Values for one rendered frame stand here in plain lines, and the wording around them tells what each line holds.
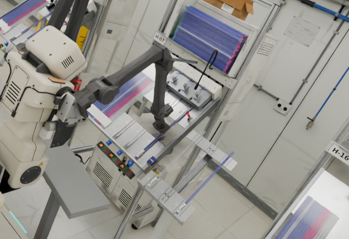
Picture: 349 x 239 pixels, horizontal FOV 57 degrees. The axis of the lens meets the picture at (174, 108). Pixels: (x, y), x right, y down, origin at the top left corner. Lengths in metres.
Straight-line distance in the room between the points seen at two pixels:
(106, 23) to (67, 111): 1.95
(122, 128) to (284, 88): 1.97
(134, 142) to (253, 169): 1.98
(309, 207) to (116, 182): 1.44
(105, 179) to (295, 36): 2.32
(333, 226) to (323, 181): 0.25
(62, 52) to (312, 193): 1.47
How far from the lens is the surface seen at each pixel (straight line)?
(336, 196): 2.01
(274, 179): 3.72
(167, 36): 2.39
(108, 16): 3.16
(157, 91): 1.72
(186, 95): 2.16
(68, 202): 1.77
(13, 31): 3.25
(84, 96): 1.33
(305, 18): 3.58
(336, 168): 2.17
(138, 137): 2.10
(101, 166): 2.74
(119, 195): 2.64
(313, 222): 1.91
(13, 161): 1.61
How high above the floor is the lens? 1.78
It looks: 20 degrees down
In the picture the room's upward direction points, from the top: 26 degrees clockwise
